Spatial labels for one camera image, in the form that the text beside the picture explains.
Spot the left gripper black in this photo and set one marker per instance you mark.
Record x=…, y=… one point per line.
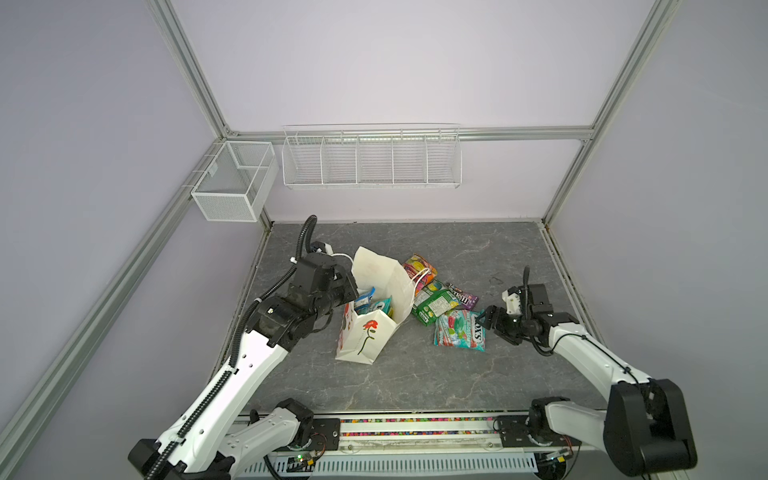
x=345, y=279

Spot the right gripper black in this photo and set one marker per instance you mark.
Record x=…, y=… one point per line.
x=497, y=323

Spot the purple M&M's packet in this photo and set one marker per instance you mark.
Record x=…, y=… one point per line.
x=467, y=301

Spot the white floral paper bag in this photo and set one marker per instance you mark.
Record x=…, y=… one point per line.
x=363, y=337

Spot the teal Fox's mint candy bag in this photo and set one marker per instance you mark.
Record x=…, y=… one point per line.
x=384, y=305

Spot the green candy bag back side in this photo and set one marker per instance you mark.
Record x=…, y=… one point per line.
x=432, y=301

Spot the blue snack bar packet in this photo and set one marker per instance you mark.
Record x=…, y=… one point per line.
x=364, y=298

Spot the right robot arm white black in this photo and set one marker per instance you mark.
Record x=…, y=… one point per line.
x=632, y=392

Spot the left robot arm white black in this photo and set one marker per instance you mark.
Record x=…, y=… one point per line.
x=201, y=444

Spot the orange Fox's fruits candy bag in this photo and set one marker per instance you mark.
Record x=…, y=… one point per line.
x=418, y=268

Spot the white mesh box basket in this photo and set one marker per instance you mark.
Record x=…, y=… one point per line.
x=235, y=185

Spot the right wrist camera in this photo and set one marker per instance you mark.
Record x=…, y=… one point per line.
x=512, y=299

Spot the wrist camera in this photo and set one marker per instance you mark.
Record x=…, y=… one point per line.
x=321, y=247
x=512, y=299

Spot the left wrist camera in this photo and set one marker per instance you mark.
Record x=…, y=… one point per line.
x=321, y=247

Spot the white wire shelf basket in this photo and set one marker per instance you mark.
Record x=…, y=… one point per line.
x=384, y=155

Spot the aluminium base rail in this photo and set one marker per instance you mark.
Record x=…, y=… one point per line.
x=420, y=435

